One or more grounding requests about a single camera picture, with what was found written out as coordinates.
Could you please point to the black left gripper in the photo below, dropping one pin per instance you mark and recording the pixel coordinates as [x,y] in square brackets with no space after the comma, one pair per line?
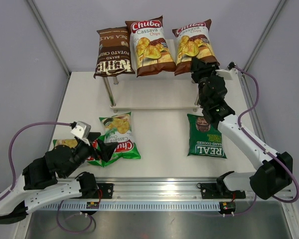
[107,149]

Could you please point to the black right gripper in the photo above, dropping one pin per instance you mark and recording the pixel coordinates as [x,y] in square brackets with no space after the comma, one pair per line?
[198,67]

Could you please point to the brown Chuba bag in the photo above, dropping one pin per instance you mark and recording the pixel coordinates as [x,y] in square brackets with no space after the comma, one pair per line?
[193,42]
[152,52]

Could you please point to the brown Kettle sea salt bag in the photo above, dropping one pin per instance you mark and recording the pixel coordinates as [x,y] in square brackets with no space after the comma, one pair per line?
[114,54]

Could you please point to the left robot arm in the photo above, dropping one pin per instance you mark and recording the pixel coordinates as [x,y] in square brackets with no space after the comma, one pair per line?
[37,186]

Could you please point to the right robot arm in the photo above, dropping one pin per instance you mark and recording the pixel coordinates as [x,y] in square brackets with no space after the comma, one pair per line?
[273,170]

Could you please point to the white two-tier shelf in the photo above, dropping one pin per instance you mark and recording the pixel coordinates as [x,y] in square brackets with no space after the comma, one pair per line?
[163,91]

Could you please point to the green Real chips bag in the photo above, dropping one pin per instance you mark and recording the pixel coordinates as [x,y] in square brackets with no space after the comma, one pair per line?
[204,139]

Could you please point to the green Chuba bag sideways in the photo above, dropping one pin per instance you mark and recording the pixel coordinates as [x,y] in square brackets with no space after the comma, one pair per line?
[72,143]

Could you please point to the green Chuba bag upright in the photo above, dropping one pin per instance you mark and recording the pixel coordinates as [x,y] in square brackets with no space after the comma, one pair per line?
[118,128]

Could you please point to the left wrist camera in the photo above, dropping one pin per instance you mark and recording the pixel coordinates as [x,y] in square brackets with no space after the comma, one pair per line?
[81,131]

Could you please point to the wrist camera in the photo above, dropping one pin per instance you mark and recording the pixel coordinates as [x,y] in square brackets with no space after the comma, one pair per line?
[230,73]
[81,131]

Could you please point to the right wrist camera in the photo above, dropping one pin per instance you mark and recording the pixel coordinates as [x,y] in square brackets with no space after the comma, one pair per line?
[230,73]

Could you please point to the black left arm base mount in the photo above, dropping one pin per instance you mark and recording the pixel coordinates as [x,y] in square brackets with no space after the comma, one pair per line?
[105,190]

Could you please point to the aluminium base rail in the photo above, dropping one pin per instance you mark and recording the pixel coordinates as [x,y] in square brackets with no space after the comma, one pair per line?
[135,189]

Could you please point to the white slotted cable duct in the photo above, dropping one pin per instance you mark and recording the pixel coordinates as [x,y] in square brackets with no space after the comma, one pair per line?
[144,206]

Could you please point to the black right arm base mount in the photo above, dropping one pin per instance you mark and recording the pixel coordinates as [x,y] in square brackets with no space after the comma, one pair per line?
[213,191]

